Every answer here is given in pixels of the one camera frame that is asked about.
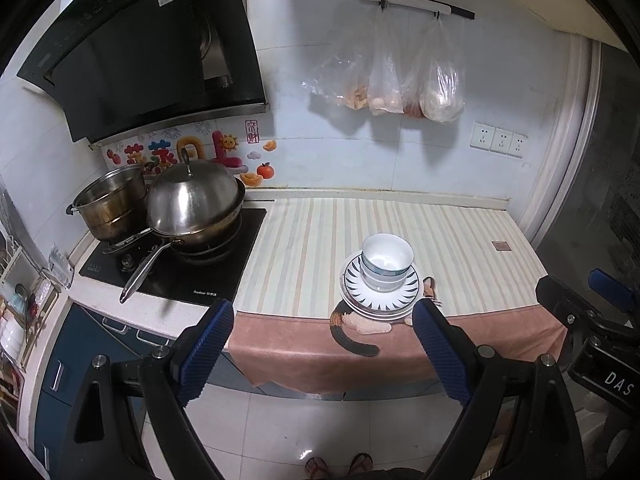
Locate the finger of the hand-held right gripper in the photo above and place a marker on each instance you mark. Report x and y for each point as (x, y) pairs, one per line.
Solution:
(607, 284)
(565, 300)

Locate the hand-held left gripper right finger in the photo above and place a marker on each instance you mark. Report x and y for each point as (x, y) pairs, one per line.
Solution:
(440, 350)

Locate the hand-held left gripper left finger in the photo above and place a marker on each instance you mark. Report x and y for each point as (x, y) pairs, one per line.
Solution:
(207, 345)

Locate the white plate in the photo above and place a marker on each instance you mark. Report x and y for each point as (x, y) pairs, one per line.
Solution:
(370, 312)
(372, 318)

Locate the white bowl blue print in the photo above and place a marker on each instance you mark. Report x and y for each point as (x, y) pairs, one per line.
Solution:
(387, 255)
(385, 284)

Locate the person's right hand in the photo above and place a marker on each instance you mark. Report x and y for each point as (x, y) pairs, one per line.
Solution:
(612, 417)

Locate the black glass gas stove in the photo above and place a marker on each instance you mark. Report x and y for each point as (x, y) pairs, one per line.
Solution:
(215, 280)

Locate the small brown square tag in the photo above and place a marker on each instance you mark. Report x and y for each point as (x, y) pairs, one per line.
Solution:
(500, 246)

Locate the steel wok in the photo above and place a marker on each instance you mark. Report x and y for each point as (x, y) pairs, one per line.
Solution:
(215, 232)

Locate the grey refrigerator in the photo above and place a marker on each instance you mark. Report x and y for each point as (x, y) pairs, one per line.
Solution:
(600, 160)

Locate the blue kitchen cabinet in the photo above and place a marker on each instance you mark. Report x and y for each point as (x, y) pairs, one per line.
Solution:
(80, 340)

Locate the person's right foot in sandal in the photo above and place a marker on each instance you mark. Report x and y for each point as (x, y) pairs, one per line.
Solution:
(361, 465)

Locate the person's foot in sandal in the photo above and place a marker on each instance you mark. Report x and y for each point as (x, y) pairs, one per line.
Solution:
(361, 465)
(317, 467)

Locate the striped mat with cat print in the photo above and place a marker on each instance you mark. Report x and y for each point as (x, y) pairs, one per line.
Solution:
(310, 240)

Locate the steel wok lid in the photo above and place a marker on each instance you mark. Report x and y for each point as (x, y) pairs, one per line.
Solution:
(195, 195)

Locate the person's left foot in sandal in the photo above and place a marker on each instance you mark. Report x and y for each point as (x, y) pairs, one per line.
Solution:
(317, 467)

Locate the steel stock pot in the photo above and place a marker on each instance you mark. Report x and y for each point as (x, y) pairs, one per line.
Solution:
(110, 205)

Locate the clear plastic bag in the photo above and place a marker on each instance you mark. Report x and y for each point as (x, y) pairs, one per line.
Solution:
(345, 75)
(440, 85)
(386, 85)

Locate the black range hood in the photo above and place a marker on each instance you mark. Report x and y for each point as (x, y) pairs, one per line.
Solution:
(140, 50)

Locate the white wall socket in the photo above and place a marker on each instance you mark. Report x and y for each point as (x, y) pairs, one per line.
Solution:
(501, 140)
(518, 144)
(482, 136)

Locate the colourful wall sticker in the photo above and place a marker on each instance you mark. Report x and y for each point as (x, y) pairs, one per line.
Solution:
(190, 152)

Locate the wall hook rail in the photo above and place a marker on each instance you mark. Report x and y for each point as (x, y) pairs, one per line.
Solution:
(415, 2)

